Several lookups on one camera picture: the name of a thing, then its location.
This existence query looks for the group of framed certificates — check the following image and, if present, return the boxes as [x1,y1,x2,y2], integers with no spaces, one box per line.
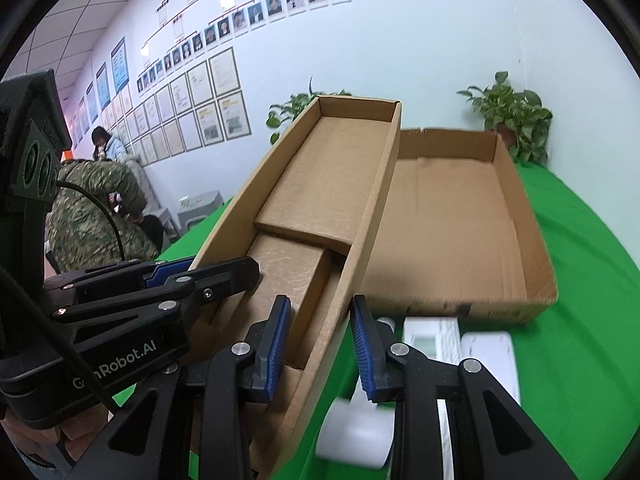
[70,47,251,166]

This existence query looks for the green plant leaves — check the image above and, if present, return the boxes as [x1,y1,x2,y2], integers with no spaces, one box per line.
[456,71,553,167]

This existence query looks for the white handheld device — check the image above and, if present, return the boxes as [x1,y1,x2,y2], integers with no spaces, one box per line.
[315,316,398,471]

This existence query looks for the potted green plant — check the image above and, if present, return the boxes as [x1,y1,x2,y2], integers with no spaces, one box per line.
[265,77,353,146]

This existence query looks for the grey stool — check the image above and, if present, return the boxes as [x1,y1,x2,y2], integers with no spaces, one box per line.
[177,190,223,241]

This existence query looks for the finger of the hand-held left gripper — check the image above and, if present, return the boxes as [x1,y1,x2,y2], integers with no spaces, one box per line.
[42,256,197,306]
[50,256,262,326]

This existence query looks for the narrow cardboard box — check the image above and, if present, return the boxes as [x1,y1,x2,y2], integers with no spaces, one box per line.
[187,94,403,480]

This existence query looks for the green tablecloth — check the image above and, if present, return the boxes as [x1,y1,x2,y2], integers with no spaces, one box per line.
[112,165,640,480]

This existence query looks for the white box with green label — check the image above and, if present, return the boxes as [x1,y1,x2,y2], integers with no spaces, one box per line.
[402,316,463,480]

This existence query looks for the large cardboard box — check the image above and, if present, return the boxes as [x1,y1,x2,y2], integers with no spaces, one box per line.
[350,127,558,326]

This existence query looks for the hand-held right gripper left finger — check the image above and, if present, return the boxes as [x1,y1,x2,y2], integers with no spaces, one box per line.
[65,296,292,480]

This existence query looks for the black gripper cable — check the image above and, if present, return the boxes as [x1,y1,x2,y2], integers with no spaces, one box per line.
[0,181,128,413]

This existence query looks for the person's left hand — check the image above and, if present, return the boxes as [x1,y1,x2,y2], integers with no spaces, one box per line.
[0,402,113,471]

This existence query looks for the row of portrait photos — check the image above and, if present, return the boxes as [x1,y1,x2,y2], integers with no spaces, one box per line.
[136,0,353,96]

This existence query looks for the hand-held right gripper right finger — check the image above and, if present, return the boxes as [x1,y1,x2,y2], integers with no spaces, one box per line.
[349,295,578,480]

